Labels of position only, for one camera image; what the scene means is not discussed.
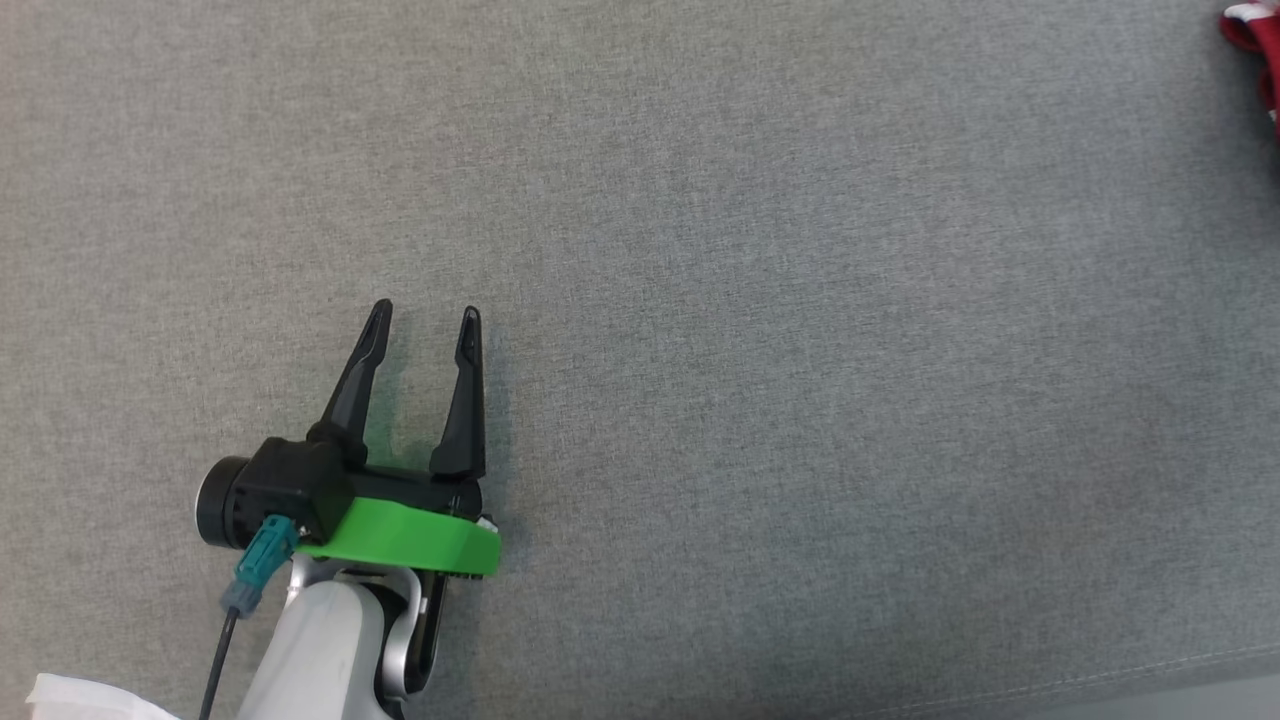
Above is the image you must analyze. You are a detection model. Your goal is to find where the black cable teal connector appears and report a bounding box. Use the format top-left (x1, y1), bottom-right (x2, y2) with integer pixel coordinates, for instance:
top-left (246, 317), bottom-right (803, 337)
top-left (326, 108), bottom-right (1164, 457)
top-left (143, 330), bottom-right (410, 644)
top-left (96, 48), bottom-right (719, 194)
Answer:
top-left (198, 515), bottom-right (301, 720)

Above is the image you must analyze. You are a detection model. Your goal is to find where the stack of red shirts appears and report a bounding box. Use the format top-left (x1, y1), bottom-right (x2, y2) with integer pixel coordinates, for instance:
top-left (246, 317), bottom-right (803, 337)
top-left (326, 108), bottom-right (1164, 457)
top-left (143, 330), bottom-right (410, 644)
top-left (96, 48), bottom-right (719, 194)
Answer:
top-left (1218, 0), bottom-right (1280, 136)

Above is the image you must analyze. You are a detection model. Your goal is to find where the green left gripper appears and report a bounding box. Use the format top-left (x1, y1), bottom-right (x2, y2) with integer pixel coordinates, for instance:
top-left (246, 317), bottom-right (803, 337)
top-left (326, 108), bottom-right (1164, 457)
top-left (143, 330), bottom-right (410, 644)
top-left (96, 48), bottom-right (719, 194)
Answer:
top-left (295, 298), bottom-right (501, 581)

